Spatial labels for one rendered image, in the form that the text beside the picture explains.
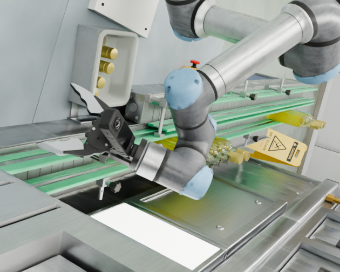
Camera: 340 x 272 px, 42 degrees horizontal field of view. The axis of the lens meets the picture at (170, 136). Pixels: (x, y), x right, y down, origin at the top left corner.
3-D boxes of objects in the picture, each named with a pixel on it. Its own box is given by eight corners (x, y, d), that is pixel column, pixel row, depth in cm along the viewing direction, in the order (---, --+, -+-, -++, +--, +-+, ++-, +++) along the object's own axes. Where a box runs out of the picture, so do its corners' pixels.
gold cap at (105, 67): (96, 59, 130) (108, 62, 128) (104, 60, 133) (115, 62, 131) (95, 71, 131) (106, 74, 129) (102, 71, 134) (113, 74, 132)
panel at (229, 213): (-7, 261, 91) (116, 348, 75) (-6, 249, 91) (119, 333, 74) (201, 176, 166) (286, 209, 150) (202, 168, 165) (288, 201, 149)
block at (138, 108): (122, 118, 142) (138, 124, 138) (126, 90, 139) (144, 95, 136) (128, 117, 145) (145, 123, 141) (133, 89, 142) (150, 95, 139)
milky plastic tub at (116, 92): (68, 101, 128) (90, 109, 124) (79, 23, 122) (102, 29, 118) (108, 98, 142) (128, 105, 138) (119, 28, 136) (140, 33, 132)
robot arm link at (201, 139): (215, 99, 95) (201, 138, 88) (221, 133, 103) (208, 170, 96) (181, 96, 97) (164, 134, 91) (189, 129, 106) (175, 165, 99)
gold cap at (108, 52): (100, 45, 129) (111, 47, 127) (108, 45, 132) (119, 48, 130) (98, 56, 130) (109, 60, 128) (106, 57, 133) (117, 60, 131)
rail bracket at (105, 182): (74, 190, 123) (110, 208, 116) (77, 168, 121) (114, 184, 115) (84, 187, 126) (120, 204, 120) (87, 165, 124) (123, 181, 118)
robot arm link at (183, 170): (205, 176, 99) (195, 208, 94) (161, 156, 98) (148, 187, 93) (219, 160, 92) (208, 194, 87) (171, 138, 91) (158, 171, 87)
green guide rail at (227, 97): (151, 103, 140) (171, 110, 136) (151, 100, 140) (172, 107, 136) (305, 87, 286) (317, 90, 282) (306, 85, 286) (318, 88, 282)
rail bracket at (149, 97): (138, 130, 139) (170, 142, 133) (147, 78, 134) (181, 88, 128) (143, 129, 141) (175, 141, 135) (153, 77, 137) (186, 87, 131)
